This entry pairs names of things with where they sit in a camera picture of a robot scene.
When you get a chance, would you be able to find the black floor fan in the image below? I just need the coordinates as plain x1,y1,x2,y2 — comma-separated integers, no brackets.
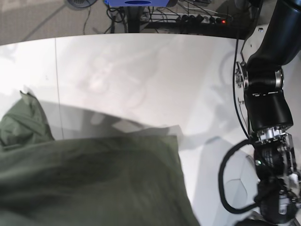
67,0,97,8

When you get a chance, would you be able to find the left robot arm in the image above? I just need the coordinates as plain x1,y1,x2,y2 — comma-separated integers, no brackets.
218,0,301,226

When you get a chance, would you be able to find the green t-shirt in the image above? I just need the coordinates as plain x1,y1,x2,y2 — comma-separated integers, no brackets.
0,93,198,226

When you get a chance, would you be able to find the black power strip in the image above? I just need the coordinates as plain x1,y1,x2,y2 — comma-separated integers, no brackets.
176,14,234,25

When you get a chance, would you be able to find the blue bin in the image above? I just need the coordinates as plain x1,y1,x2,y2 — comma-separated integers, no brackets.
104,0,169,7

